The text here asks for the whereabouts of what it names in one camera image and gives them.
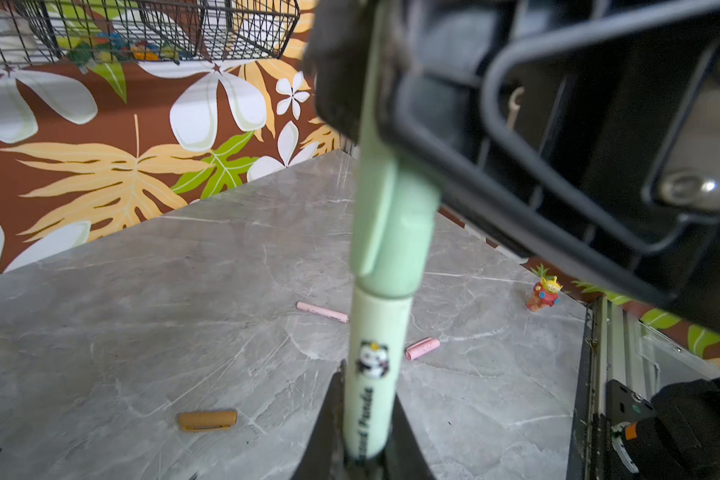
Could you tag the green pen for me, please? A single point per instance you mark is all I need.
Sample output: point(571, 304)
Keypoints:
point(378, 330)

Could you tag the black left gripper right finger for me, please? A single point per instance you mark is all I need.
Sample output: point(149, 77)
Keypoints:
point(404, 459)

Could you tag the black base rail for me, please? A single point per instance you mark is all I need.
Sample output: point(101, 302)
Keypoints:
point(645, 408)

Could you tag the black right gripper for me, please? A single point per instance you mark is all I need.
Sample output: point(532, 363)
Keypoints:
point(586, 132)

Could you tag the small red yellow toy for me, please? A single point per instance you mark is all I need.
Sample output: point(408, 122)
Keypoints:
point(546, 293)

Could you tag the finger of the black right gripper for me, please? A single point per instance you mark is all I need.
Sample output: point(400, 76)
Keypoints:
point(336, 57)

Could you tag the black wire basket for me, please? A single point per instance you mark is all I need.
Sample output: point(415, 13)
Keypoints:
point(87, 32)

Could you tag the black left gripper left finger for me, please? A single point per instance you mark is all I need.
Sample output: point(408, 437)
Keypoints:
point(324, 456)

